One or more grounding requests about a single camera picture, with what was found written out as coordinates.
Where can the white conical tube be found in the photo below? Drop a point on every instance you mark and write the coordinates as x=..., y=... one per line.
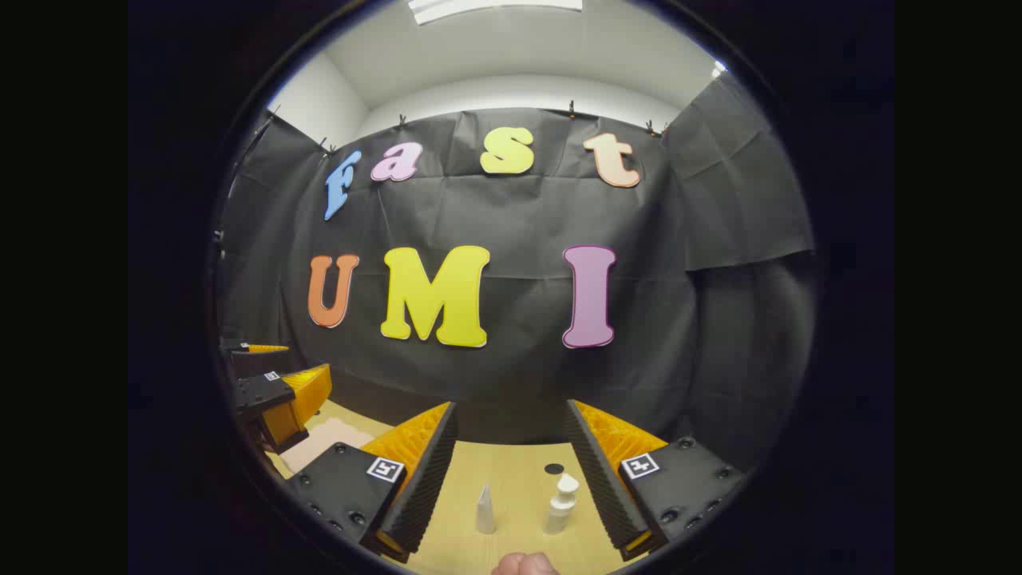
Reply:
x=485, y=515

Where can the beige suitcase with black lining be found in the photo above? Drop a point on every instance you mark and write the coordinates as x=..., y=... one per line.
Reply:
x=327, y=443

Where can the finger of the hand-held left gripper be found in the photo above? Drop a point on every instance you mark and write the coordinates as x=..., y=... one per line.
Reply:
x=267, y=395
x=239, y=346

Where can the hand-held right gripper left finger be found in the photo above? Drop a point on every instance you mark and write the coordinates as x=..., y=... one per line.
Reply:
x=431, y=479

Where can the black backdrop cloth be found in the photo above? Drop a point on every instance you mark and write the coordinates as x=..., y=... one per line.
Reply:
x=527, y=216

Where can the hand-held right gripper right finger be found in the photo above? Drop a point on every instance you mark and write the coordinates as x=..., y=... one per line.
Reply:
x=597, y=479

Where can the ceiling light panel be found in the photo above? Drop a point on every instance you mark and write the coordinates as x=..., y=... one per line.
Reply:
x=495, y=6

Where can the white pump bottle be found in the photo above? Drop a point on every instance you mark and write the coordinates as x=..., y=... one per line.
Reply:
x=559, y=511

